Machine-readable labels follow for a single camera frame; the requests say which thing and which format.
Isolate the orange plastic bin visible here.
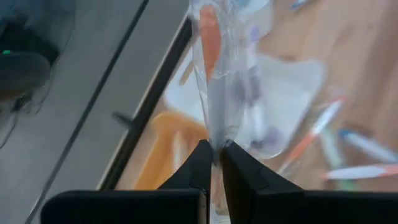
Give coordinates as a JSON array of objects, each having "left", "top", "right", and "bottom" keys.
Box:
[{"left": 133, "top": 111, "right": 215, "bottom": 191}]

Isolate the narrow white plastic bin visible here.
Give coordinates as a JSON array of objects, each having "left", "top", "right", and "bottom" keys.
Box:
[{"left": 163, "top": 51, "right": 326, "bottom": 161}]

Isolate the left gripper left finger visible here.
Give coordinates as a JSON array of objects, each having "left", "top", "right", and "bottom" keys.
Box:
[{"left": 40, "top": 139, "right": 214, "bottom": 224}]

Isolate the purple toothbrush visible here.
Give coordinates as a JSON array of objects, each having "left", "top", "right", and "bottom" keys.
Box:
[
  {"left": 247, "top": 24, "right": 262, "bottom": 78},
  {"left": 250, "top": 107, "right": 282, "bottom": 151},
  {"left": 234, "top": 67, "right": 264, "bottom": 108}
]

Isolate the wrapped green toothbrush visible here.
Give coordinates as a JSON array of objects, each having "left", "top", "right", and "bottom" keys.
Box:
[{"left": 318, "top": 127, "right": 358, "bottom": 191}]

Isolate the blue toothbrush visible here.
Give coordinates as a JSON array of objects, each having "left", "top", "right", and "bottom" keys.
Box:
[
  {"left": 289, "top": 0, "right": 313, "bottom": 10},
  {"left": 338, "top": 128, "right": 398, "bottom": 165}
]

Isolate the orange toothbrush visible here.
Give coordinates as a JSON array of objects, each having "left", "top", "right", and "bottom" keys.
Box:
[
  {"left": 322, "top": 163, "right": 398, "bottom": 182},
  {"left": 188, "top": 0, "right": 249, "bottom": 152},
  {"left": 276, "top": 95, "right": 348, "bottom": 175}
]

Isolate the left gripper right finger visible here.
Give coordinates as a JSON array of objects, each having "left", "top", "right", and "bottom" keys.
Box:
[{"left": 220, "top": 141, "right": 398, "bottom": 224}]

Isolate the dark object with green light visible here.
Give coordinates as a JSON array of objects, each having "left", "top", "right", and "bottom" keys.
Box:
[{"left": 0, "top": 18, "right": 62, "bottom": 103}]

